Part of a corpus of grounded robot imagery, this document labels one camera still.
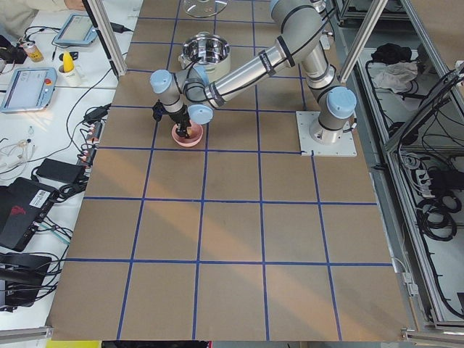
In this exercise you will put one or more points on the teach pendant tablet near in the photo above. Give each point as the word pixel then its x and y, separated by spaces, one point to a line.
pixel 30 89

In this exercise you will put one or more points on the pale green electric pot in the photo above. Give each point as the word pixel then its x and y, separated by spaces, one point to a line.
pixel 208 50

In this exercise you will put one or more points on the black power adapter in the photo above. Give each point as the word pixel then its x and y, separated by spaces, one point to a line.
pixel 60 171

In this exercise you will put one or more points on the glass pot lid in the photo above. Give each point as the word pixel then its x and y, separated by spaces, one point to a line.
pixel 204 8

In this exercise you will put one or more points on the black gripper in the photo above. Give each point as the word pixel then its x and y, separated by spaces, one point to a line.
pixel 180 118

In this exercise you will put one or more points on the pink plastic bowl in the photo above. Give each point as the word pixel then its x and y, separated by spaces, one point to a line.
pixel 194 135

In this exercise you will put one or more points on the teach pendant tablet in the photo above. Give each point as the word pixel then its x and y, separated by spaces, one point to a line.
pixel 78 30
pixel 30 89

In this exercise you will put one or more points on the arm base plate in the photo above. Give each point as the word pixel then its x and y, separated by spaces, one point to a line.
pixel 314 140

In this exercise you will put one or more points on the white mug with banana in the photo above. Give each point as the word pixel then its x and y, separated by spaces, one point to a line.
pixel 70 71

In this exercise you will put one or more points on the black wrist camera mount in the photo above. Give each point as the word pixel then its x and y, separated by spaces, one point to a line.
pixel 158 111

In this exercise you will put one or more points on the black laptop computer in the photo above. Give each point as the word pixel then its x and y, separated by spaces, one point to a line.
pixel 24 204

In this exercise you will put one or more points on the teach pendant tablet far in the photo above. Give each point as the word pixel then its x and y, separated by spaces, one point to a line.
pixel 78 30

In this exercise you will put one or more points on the drink can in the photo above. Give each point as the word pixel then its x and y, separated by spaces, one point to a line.
pixel 32 51

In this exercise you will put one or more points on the aluminium frame post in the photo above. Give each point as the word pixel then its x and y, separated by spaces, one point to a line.
pixel 100 21

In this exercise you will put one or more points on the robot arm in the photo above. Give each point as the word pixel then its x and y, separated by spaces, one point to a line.
pixel 189 97

